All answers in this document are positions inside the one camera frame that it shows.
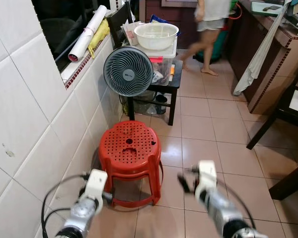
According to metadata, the red plastic stool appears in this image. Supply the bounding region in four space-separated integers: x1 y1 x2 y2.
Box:
98 120 163 208

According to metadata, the black side table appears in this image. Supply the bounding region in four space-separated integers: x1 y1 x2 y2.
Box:
125 59 183 126

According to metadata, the dark wood table leg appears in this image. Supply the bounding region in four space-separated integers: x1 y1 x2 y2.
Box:
269 161 298 201

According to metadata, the dark chair with pale seat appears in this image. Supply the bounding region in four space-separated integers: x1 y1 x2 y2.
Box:
246 64 298 150

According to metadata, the clear plastic storage box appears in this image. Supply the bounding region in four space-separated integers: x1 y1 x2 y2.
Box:
134 37 178 86

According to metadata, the grey round fan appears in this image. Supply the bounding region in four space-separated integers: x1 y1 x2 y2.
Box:
103 46 154 98

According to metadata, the dark wood cabinet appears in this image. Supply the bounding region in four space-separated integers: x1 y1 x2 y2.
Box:
226 0 298 116

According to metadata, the teal plastic bin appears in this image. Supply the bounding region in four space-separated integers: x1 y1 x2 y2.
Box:
211 20 230 62

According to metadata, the white hanging cloth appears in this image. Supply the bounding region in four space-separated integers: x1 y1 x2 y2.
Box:
232 2 291 96

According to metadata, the white plastic basin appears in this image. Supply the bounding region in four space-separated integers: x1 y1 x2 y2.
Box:
134 22 180 51

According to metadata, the yellow cloth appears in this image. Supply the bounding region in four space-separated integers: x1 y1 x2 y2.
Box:
87 20 111 58

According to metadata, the white paper roll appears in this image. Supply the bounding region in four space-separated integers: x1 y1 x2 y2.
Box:
68 5 109 62

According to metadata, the person in grey shorts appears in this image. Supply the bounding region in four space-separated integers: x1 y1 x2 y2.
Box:
178 0 232 76

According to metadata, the pale green tray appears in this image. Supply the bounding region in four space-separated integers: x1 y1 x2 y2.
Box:
251 1 285 14

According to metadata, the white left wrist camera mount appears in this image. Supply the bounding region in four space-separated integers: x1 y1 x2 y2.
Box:
83 169 108 202

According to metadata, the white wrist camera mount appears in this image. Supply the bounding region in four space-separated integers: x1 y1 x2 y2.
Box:
83 169 108 202
195 160 218 195

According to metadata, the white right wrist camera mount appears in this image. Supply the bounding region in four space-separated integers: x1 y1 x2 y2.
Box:
195 160 218 195

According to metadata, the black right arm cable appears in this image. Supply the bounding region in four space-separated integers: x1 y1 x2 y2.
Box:
215 179 257 230

